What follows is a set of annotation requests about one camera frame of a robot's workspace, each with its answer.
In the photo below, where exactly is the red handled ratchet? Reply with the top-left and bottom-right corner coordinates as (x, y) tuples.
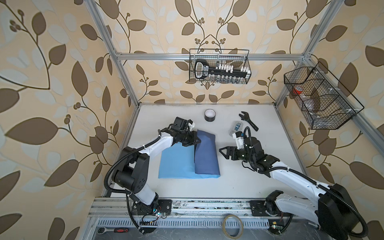
(96, 227), (129, 235)

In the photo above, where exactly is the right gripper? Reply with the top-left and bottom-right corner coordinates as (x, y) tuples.
(219, 145), (255, 164)

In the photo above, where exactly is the black adjustable wrench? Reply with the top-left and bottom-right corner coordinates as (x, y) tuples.
(239, 111), (259, 132)

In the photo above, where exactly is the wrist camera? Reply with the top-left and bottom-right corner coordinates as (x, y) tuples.
(233, 132), (244, 150)
(188, 120), (195, 131)

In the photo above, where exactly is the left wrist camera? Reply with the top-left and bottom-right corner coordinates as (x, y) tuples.
(188, 120), (195, 131)

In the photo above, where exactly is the wire basket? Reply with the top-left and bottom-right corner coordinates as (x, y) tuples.
(189, 48), (252, 85)
(284, 62), (364, 130)

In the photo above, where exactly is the clear tape ring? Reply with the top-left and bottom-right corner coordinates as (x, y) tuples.
(221, 214), (244, 240)

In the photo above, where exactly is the socket set holder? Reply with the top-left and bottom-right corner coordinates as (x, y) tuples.
(192, 60), (252, 81)

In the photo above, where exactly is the back wire basket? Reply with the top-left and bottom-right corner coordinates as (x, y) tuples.
(189, 48), (252, 85)

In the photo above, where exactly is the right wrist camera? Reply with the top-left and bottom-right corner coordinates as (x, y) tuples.
(233, 132), (244, 150)

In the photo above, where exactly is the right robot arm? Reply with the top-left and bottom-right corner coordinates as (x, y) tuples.
(219, 136), (369, 240)

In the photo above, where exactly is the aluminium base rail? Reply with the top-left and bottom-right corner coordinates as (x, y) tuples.
(86, 197), (319, 220)

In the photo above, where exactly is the red object in basket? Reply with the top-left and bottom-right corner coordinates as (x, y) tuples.
(292, 86), (303, 96)

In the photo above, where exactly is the black tape roll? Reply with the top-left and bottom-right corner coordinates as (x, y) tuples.
(204, 109), (216, 122)

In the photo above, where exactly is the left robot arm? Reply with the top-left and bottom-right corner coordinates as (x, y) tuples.
(104, 117), (201, 235)

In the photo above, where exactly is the white tape dispenser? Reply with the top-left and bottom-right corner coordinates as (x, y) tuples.
(229, 121), (243, 137)

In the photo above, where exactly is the right wire basket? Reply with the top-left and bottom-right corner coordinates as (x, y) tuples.
(284, 62), (364, 130)

